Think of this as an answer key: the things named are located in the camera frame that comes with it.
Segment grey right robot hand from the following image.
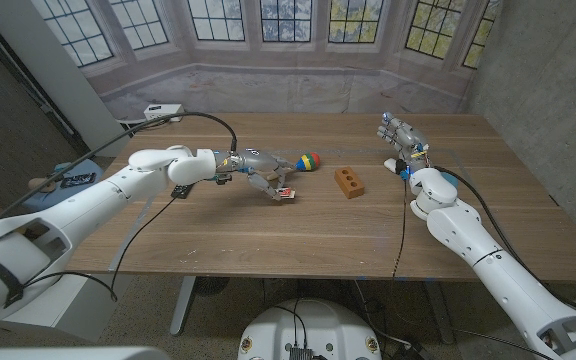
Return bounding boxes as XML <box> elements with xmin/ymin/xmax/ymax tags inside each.
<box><xmin>376</xmin><ymin>110</ymin><xmax>432</xmax><ymax>176</ymax></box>

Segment black round fan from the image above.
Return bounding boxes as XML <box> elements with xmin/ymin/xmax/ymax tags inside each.
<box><xmin>195</xmin><ymin>276</ymin><xmax>231</xmax><ymax>297</ymax></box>

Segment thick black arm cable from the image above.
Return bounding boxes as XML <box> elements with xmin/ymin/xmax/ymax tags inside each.
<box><xmin>0</xmin><ymin>111</ymin><xmax>240</xmax><ymax>221</ymax></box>
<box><xmin>434</xmin><ymin>165</ymin><xmax>576</xmax><ymax>321</ymax></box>

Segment colourful striped wooden maraca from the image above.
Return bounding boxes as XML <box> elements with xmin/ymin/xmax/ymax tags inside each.
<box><xmin>266</xmin><ymin>152</ymin><xmax>322</xmax><ymax>182</ymax></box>

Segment grey table leg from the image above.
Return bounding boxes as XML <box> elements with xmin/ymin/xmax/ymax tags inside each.
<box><xmin>422</xmin><ymin>280</ymin><xmax>457</xmax><ymax>345</ymax></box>
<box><xmin>169</xmin><ymin>276</ymin><xmax>197</xmax><ymax>337</ymax></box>

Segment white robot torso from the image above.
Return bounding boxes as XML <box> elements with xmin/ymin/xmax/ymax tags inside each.
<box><xmin>237</xmin><ymin>298</ymin><xmax>383</xmax><ymax>360</ymax></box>

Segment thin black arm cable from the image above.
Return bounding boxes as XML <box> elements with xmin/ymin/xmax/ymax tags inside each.
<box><xmin>391</xmin><ymin>178</ymin><xmax>410</xmax><ymax>281</ymax></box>
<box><xmin>22</xmin><ymin>193</ymin><xmax>179</xmax><ymax>304</ymax></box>

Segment orange wooden block with holes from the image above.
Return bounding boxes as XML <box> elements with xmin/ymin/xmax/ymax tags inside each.
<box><xmin>333</xmin><ymin>166</ymin><xmax>366</xmax><ymax>200</ymax></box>

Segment white power strip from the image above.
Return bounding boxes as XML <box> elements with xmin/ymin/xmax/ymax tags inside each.
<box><xmin>143</xmin><ymin>103</ymin><xmax>186</xmax><ymax>123</ymax></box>

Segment white flat floor board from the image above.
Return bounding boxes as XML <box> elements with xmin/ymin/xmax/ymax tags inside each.
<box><xmin>0</xmin><ymin>273</ymin><xmax>134</xmax><ymax>344</ymax></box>

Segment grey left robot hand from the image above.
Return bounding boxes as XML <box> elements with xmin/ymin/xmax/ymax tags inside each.
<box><xmin>212</xmin><ymin>147</ymin><xmax>298</xmax><ymax>202</ymax></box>

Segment blue stool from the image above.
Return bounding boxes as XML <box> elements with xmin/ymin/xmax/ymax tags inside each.
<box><xmin>21</xmin><ymin>158</ymin><xmax>105</xmax><ymax>212</ymax></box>

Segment printed window backdrop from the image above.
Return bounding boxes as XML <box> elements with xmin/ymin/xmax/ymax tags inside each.
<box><xmin>30</xmin><ymin>0</ymin><xmax>504</xmax><ymax>119</ymax></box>

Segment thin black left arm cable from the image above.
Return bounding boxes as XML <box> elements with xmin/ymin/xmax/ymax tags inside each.
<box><xmin>22</xmin><ymin>193</ymin><xmax>179</xmax><ymax>304</ymax></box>

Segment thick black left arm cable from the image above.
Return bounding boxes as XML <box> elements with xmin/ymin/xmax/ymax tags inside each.
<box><xmin>0</xmin><ymin>111</ymin><xmax>240</xmax><ymax>221</ymax></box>

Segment white pillar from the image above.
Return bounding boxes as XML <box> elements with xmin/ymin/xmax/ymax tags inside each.
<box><xmin>0</xmin><ymin>0</ymin><xmax>132</xmax><ymax>157</ymax></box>

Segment brown cylindrical object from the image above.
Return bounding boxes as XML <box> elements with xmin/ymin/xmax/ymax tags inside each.
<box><xmin>28</xmin><ymin>177</ymin><xmax>55</xmax><ymax>194</ymax></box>

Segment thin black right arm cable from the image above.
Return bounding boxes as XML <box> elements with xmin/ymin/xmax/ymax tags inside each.
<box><xmin>391</xmin><ymin>178</ymin><xmax>410</xmax><ymax>281</ymax></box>

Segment black TV remote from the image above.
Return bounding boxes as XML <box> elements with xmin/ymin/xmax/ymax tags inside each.
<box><xmin>170</xmin><ymin>183</ymin><xmax>197</xmax><ymax>200</ymax></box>

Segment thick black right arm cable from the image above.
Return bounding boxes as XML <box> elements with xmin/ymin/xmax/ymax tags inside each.
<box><xmin>434</xmin><ymin>165</ymin><xmax>576</xmax><ymax>321</ymax></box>

